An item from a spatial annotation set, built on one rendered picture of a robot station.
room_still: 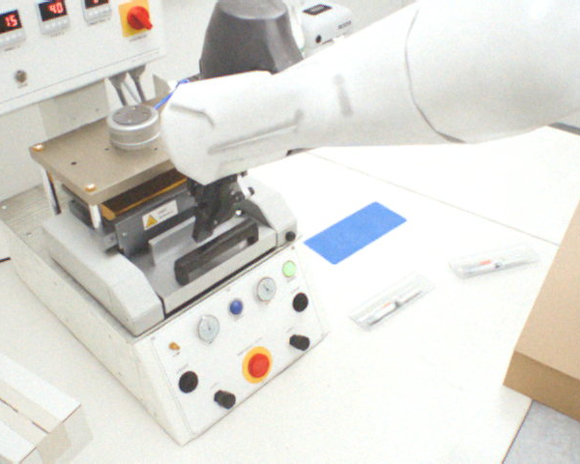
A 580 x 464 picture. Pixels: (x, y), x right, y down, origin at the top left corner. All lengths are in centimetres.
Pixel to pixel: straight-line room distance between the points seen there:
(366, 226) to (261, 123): 90
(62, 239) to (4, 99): 22
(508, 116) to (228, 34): 35
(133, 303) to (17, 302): 44
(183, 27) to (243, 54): 116
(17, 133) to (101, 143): 56
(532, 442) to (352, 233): 57
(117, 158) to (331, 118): 55
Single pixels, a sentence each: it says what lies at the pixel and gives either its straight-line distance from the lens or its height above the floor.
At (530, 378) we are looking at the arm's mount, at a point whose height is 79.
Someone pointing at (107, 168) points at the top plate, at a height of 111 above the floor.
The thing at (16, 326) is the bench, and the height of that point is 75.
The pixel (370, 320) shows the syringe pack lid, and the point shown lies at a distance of 116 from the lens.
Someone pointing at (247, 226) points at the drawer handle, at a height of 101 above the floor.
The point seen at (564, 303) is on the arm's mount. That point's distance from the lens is 108.
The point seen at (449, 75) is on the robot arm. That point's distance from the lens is 43.
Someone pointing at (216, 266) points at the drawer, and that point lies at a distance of 97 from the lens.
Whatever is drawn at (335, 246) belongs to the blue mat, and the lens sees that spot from 134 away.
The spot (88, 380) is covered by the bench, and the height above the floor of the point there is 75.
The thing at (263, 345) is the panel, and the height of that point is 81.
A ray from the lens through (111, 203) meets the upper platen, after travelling 97.
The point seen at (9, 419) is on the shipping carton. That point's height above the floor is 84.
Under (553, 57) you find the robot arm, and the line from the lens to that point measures 40.
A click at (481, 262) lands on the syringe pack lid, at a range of 132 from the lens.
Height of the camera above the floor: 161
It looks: 39 degrees down
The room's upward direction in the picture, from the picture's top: straight up
